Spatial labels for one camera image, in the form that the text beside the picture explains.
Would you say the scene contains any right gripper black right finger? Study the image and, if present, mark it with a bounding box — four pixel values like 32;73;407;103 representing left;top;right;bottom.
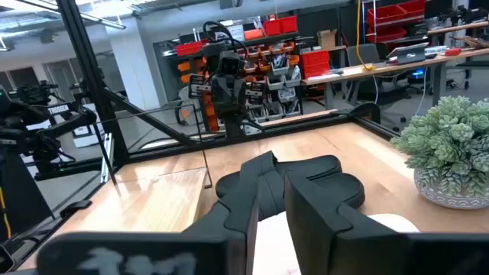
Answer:
284;170;489;275

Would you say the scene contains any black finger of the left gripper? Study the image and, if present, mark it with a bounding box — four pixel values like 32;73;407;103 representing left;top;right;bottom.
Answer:
245;81;267;107
189;73;211;99

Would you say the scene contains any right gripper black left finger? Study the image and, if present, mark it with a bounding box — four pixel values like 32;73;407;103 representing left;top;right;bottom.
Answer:
36;150;277;275

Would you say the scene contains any large black tire-like object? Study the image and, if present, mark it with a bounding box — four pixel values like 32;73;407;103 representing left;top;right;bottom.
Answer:
215;167;366;222

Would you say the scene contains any pink rubber slide sandal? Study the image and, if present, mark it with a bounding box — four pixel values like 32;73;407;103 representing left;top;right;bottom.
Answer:
251;212;421;275

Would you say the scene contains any black rubber slide sandal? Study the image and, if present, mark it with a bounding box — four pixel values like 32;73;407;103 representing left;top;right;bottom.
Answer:
267;152;344;180

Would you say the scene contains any shelf rack with red bins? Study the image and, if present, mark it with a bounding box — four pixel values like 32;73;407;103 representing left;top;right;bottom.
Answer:
362;0;427;45

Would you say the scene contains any rack with orange parts bins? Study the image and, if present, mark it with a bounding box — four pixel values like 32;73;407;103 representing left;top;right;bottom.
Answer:
152;32;303;133

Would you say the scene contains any red plastic storage bin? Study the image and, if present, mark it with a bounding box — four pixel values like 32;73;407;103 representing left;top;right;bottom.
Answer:
175;40;203;57
263;18;282;37
280;15;298;34

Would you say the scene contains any stack of red bins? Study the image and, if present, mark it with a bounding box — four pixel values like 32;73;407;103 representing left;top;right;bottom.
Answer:
300;50;332;79

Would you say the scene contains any cardboard box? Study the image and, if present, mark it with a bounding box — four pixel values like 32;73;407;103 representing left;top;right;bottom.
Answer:
317;29;338;50

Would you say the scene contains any grey office chair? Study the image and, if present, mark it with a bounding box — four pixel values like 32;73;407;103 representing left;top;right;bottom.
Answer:
345;44;412;123

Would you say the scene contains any long wooden desk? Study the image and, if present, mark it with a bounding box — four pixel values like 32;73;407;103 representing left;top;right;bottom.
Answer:
301;47;489;112

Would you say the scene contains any black table edge clamp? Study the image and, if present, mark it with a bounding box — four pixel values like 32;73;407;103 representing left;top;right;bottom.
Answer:
60;200;92;219

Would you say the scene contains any grey laptop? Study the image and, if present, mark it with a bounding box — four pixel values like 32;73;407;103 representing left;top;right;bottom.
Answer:
385;42;429;65

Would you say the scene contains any potted green succulent plant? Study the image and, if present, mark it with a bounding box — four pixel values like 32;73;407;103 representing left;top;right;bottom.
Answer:
389;95;489;210

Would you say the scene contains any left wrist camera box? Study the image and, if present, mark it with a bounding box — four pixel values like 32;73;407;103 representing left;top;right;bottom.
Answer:
218;51;245;77

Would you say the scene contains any yellow hanging cable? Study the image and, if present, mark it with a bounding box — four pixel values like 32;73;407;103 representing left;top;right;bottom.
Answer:
355;0;374;72

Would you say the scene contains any black aluminium rig frame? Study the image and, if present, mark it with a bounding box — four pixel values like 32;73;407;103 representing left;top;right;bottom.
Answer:
0;0;402;275

